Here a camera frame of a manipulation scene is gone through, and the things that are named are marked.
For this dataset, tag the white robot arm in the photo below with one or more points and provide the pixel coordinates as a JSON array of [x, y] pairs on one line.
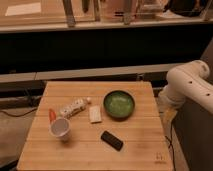
[[188, 81]]

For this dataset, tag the white ceramic cup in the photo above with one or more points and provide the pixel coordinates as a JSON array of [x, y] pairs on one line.
[[60, 129]]

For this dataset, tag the white rectangular packet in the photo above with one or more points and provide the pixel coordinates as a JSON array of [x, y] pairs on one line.
[[95, 114]]

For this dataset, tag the green bowl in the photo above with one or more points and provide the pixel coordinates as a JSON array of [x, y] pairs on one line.
[[119, 104]]

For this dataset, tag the orange marker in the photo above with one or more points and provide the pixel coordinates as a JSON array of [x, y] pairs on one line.
[[52, 115]]

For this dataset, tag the black eraser block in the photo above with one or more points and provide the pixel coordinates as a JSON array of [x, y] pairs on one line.
[[112, 140]]

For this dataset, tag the white paper sheet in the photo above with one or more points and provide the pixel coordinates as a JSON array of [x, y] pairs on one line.
[[23, 9]]

